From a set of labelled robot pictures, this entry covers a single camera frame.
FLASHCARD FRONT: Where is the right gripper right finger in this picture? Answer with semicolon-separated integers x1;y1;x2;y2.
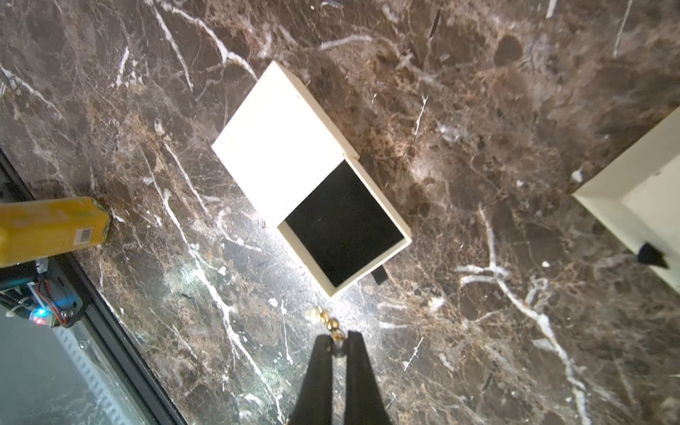
344;331;391;425

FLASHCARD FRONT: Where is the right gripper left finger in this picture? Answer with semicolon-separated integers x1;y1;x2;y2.
289;335;333;425

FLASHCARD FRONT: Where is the gold pearl earring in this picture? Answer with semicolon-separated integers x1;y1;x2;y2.
305;306;346;343

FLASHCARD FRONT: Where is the cream drawer jewelry box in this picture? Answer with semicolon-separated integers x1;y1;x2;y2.
212;61;412;297

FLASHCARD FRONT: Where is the circuit board with led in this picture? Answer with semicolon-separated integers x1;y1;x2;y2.
1;258;90;329

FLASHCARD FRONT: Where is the yellow jar black lid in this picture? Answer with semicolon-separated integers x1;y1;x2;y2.
1;197;112;267

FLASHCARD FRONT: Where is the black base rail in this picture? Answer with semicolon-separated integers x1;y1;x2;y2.
0;148;187;425

